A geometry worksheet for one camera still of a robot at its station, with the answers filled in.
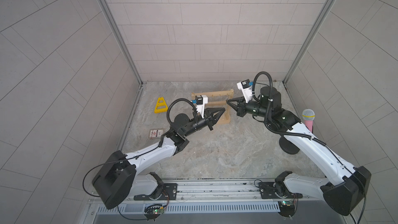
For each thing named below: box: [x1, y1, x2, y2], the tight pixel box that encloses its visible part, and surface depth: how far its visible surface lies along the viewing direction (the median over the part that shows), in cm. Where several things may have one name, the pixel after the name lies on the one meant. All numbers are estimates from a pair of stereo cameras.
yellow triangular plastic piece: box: [154, 96, 169, 114], surface depth 103 cm
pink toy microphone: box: [301, 108, 316, 134], surface depth 70 cm
